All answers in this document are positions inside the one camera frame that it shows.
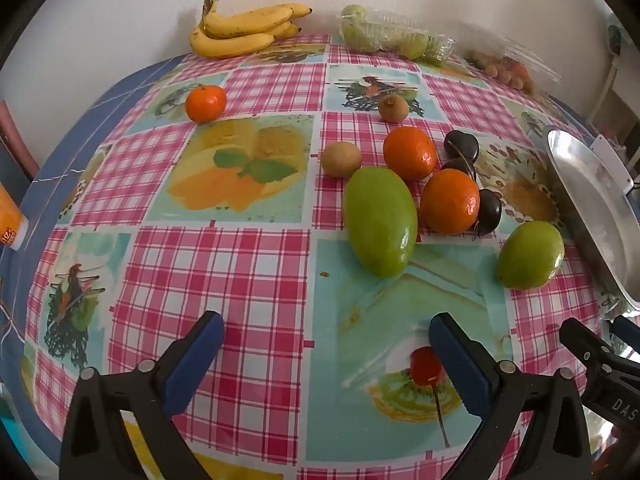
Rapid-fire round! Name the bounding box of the blue tablecloth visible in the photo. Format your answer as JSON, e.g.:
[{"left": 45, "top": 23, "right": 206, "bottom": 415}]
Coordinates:
[{"left": 0, "top": 52, "right": 598, "bottom": 466}]

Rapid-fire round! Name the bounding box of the reddish wooden chair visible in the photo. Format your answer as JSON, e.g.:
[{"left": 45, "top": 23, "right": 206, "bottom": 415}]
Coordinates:
[{"left": 0, "top": 100, "right": 41, "bottom": 176}]

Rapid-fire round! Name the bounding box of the metal tray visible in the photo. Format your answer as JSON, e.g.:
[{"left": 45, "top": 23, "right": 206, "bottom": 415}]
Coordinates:
[{"left": 541, "top": 125, "right": 640, "bottom": 311}]

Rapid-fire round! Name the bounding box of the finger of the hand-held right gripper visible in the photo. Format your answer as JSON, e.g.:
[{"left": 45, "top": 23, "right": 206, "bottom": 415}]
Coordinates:
[
  {"left": 607, "top": 315, "right": 640, "bottom": 361},
  {"left": 559, "top": 317, "right": 621, "bottom": 376}
]

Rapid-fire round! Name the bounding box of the dark plum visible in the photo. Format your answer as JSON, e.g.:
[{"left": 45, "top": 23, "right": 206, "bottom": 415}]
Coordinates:
[
  {"left": 444, "top": 130, "right": 480, "bottom": 161},
  {"left": 440, "top": 157, "right": 477, "bottom": 181},
  {"left": 472, "top": 189, "right": 503, "bottom": 235}
]

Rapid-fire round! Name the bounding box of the small green mango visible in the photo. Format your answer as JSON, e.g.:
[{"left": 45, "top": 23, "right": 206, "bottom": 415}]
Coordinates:
[{"left": 496, "top": 220, "right": 566, "bottom": 290}]

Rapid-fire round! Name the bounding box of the clear container of green fruit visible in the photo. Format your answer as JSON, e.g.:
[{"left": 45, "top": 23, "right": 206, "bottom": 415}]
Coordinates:
[{"left": 340, "top": 4, "right": 458, "bottom": 66}]

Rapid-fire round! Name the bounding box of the clear container of brown fruit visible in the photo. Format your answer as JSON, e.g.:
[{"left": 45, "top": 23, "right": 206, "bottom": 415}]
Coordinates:
[{"left": 465, "top": 35, "right": 563, "bottom": 98}]

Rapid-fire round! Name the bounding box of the brown kiwi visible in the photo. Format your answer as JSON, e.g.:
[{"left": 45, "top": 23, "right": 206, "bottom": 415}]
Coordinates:
[
  {"left": 320, "top": 142, "right": 363, "bottom": 178},
  {"left": 378, "top": 94, "right": 410, "bottom": 123}
]

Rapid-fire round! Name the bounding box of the small mandarin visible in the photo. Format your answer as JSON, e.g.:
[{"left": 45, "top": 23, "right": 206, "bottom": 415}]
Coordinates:
[{"left": 185, "top": 84, "right": 228, "bottom": 124}]

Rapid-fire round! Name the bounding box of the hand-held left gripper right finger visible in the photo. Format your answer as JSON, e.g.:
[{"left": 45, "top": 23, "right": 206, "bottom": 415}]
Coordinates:
[{"left": 428, "top": 312, "right": 593, "bottom": 480}]

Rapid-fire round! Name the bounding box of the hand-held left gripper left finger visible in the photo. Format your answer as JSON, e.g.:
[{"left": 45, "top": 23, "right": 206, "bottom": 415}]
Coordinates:
[{"left": 59, "top": 310, "right": 226, "bottom": 480}]

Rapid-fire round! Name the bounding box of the orange plastic bottle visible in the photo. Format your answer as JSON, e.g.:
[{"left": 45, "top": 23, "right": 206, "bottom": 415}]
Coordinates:
[{"left": 0, "top": 182, "right": 30, "bottom": 251}]

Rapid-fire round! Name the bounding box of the yellow banana bunch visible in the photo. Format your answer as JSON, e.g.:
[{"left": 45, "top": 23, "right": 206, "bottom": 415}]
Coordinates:
[{"left": 189, "top": 0, "right": 313, "bottom": 59}]

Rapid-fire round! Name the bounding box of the large green mango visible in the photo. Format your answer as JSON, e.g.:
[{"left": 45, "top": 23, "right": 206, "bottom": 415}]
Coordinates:
[{"left": 344, "top": 166, "right": 419, "bottom": 278}]

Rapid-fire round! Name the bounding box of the orange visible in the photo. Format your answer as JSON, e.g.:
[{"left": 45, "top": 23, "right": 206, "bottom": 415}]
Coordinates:
[
  {"left": 383, "top": 127, "right": 439, "bottom": 182},
  {"left": 419, "top": 169, "right": 481, "bottom": 235}
]

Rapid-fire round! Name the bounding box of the pink checkered printed tablecloth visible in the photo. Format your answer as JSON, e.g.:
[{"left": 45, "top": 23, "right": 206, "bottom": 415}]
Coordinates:
[{"left": 22, "top": 35, "right": 621, "bottom": 480}]

